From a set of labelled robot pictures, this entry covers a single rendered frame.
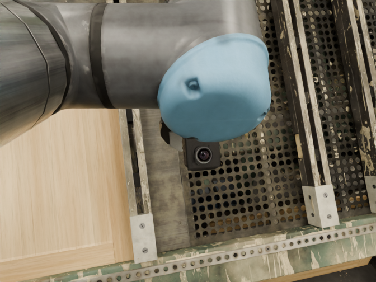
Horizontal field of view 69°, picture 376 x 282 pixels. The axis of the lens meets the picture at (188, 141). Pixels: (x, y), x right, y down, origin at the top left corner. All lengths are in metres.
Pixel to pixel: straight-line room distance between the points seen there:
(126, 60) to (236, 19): 0.07
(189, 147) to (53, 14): 0.22
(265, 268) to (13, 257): 0.70
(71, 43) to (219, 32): 0.09
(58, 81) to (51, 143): 0.71
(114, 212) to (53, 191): 0.18
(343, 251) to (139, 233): 0.63
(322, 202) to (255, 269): 0.29
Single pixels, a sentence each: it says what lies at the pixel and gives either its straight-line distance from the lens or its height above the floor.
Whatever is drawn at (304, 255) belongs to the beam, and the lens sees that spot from 0.97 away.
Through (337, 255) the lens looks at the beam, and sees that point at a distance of 1.04.
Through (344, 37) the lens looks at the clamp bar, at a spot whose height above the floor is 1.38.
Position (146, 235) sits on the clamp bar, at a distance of 0.80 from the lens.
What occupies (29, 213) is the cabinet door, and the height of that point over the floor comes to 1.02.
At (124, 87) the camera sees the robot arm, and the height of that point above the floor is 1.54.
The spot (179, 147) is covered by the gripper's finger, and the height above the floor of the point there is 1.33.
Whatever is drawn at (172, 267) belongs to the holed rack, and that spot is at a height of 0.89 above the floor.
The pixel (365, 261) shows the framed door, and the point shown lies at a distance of 1.82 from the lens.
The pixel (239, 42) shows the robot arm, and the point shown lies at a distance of 0.18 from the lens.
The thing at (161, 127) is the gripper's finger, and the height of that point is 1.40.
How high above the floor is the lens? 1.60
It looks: 33 degrees down
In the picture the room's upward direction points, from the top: straight up
